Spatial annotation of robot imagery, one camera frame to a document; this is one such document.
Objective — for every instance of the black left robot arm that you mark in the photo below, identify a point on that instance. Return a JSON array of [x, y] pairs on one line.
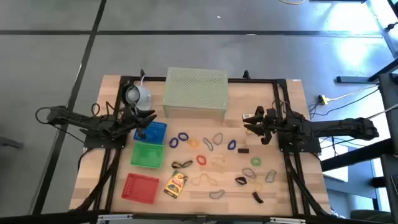
[[77, 119]]

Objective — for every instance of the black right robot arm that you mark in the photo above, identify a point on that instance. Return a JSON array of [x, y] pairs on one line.
[[342, 127]]

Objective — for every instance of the red plastic basket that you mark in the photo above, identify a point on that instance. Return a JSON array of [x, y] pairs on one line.
[[140, 188]]

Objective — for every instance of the white desk lamp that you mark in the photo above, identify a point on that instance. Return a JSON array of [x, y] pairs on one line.
[[143, 96]]

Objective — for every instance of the silver metal bracket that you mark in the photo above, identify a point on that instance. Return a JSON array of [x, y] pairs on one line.
[[115, 217], [287, 220]]

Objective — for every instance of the green plastic basket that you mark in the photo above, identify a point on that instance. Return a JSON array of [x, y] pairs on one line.
[[147, 155]]

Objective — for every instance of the red rubber band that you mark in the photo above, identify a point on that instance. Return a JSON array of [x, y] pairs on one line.
[[197, 160]]

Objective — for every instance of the grey rubber band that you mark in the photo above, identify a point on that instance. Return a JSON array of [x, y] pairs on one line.
[[213, 139], [243, 171]]

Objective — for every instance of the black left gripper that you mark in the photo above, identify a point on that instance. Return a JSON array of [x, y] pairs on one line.
[[130, 123]]

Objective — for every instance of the black mounting rail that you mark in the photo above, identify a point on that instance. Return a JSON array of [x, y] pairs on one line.
[[46, 217]]

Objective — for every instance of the black metal stand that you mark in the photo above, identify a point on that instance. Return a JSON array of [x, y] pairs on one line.
[[388, 102]]

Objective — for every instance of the green perforated metal shelf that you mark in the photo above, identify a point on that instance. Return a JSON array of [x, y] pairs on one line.
[[196, 88]]

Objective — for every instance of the blue plastic basket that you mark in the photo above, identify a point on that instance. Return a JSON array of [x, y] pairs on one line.
[[157, 133]]

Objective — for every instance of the orange rubber band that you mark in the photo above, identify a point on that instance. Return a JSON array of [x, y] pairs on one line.
[[190, 143]]

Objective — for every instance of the yellow rubber band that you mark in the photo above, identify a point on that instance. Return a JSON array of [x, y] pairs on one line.
[[259, 186]]

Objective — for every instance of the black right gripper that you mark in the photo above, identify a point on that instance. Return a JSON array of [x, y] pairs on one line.
[[270, 124]]

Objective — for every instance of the yellow crayon box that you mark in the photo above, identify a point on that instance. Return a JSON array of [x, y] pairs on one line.
[[175, 185]]

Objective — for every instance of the yellow black power strip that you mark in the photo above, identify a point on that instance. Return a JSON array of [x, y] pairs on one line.
[[323, 99]]

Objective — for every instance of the green rubber band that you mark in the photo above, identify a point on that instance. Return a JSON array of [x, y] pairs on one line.
[[252, 161]]

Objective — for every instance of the black clamp knob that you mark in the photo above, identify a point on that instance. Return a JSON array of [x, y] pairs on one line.
[[246, 75], [142, 74]]

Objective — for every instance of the blue-grey rubber band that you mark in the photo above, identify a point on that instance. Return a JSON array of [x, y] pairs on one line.
[[266, 178], [211, 196], [206, 141]]

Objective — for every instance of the grey furniture foot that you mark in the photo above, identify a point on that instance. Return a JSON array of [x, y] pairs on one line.
[[9, 143]]

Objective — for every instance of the tan rubber band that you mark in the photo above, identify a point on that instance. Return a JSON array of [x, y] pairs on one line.
[[192, 180], [214, 160]]

